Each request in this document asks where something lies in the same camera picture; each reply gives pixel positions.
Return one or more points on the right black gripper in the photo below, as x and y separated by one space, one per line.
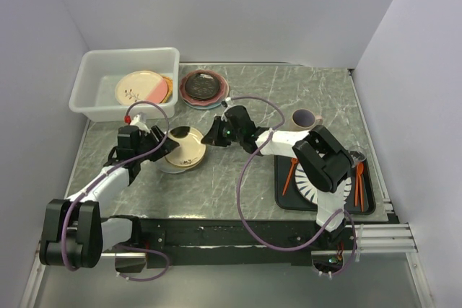
214 136

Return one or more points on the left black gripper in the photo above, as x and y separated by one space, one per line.
168 146

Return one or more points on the cream bowl with dark blotch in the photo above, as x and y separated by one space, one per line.
190 151

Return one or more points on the cream and pink round plate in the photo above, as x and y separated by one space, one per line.
141 86

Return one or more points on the orange woven-pattern square plate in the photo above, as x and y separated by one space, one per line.
169 83

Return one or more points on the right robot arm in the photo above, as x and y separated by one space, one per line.
323 159

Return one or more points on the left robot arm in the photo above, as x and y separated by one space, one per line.
86 210

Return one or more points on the translucent white plastic bin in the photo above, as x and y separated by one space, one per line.
94 94

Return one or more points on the white plate under bowl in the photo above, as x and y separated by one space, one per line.
172 169

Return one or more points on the pink scalloped plate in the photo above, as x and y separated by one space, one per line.
200 70

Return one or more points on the black round patterned plate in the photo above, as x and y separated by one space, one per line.
202 86

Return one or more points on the beige mug with purple interior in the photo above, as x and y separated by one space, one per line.
304 119

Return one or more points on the white plate with blue stripes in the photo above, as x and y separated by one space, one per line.
309 192

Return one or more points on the clear drinking glass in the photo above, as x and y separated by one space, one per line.
358 154

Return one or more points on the black rectangular serving tray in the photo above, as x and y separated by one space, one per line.
293 200

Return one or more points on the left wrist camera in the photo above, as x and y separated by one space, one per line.
139 120

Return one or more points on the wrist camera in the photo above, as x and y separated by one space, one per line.
227 103
139 120

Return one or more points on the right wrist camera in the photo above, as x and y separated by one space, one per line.
227 103

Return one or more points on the aluminium rail frame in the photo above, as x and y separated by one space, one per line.
327 90

